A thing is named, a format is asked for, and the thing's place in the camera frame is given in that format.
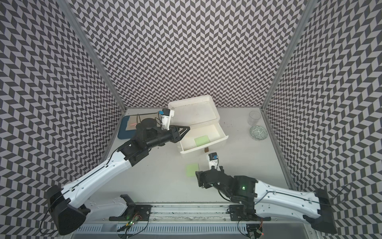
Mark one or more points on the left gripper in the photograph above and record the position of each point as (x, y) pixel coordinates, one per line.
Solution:
(173, 134)

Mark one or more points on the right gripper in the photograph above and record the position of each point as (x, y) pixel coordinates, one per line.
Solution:
(206, 178)

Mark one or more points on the green sticky note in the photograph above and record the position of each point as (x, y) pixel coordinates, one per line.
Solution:
(191, 169)
(202, 140)

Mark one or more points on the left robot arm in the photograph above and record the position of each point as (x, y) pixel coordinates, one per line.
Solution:
(66, 204)

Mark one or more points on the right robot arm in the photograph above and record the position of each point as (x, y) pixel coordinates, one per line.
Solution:
(261, 200)

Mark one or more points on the white three-drawer cabinet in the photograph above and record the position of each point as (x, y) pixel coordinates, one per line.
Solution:
(194, 112)

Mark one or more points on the beige folded cloth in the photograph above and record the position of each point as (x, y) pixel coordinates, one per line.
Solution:
(138, 118)

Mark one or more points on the blue tray mat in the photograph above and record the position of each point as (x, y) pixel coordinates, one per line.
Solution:
(123, 133)

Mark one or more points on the clear glass cup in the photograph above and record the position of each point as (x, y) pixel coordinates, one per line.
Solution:
(254, 117)

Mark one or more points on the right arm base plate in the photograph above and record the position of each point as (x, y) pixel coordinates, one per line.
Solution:
(240, 213)

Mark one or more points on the aluminium front rail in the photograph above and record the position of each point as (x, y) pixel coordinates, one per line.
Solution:
(213, 212)

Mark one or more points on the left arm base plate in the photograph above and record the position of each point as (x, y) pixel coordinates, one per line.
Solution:
(143, 213)

